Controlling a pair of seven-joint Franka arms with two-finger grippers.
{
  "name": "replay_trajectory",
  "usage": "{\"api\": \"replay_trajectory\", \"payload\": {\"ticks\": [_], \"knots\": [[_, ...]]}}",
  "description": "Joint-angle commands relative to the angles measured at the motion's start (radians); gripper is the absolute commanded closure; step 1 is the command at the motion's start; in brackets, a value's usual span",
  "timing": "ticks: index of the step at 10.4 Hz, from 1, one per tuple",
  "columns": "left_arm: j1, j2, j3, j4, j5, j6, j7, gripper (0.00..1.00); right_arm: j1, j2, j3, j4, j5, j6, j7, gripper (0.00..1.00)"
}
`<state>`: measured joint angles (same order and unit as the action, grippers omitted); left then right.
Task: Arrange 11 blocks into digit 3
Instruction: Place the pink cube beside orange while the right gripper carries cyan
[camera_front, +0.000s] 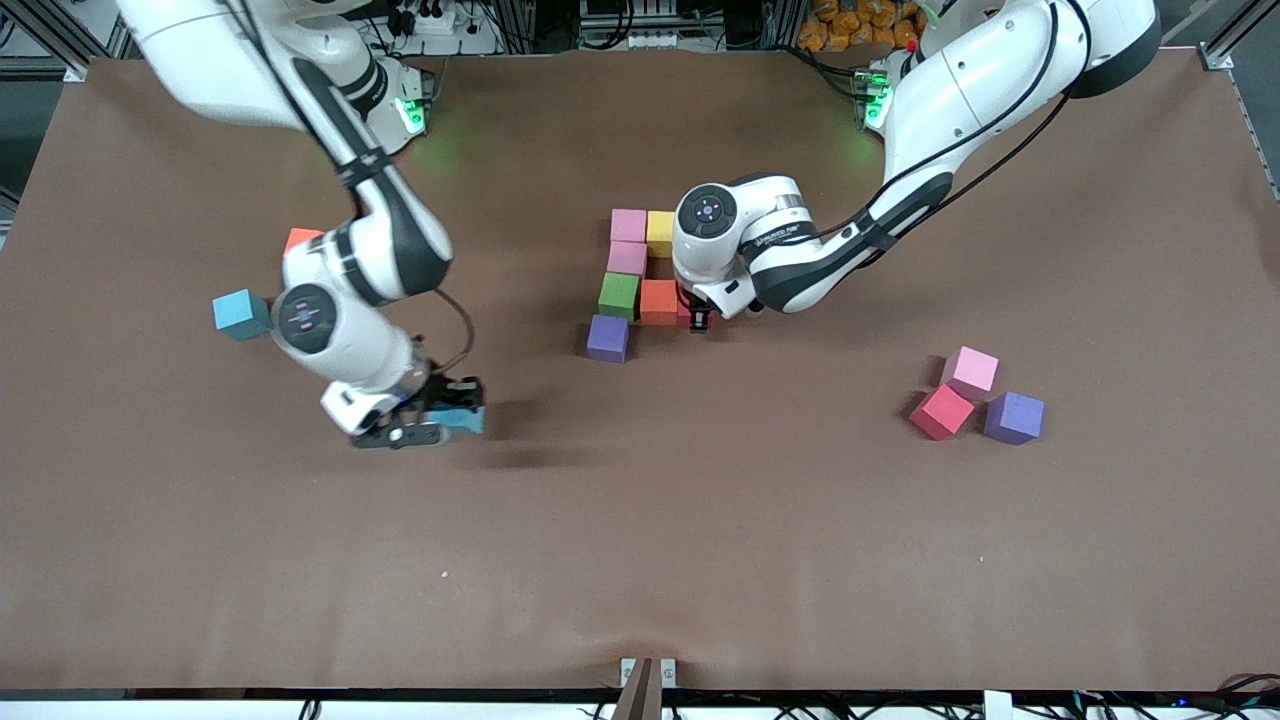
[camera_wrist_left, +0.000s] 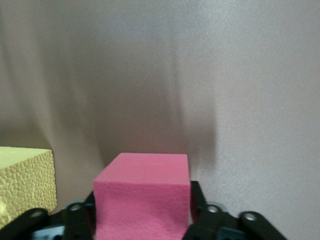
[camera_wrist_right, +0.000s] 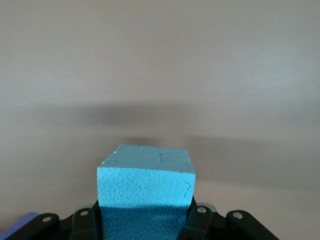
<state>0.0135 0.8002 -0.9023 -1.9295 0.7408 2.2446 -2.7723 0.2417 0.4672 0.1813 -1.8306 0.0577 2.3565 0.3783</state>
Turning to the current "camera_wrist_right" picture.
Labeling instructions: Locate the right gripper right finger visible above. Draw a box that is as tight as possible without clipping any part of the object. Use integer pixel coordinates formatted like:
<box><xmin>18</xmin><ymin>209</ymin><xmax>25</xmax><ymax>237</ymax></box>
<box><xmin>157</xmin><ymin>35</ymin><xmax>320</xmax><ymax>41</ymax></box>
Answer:
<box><xmin>178</xmin><ymin>196</ymin><xmax>280</xmax><ymax>240</ymax></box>

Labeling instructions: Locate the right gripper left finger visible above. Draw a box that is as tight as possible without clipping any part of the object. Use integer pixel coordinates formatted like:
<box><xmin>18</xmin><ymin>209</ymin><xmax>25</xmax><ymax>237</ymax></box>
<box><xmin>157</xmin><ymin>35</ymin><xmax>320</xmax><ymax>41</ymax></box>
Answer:
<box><xmin>4</xmin><ymin>199</ymin><xmax>103</xmax><ymax>240</ymax></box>

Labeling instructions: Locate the purple foam cube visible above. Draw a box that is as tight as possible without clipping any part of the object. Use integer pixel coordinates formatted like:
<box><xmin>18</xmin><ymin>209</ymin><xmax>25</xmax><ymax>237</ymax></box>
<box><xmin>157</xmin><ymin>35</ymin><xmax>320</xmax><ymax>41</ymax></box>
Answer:
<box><xmin>0</xmin><ymin>211</ymin><xmax>38</xmax><ymax>237</ymax></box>

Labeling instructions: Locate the cyan foam cube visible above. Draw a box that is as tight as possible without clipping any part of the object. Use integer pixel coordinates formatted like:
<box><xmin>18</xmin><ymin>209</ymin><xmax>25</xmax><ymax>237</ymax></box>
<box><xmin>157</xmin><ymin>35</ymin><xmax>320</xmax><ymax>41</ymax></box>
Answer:
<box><xmin>96</xmin><ymin>143</ymin><xmax>196</xmax><ymax>240</ymax></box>

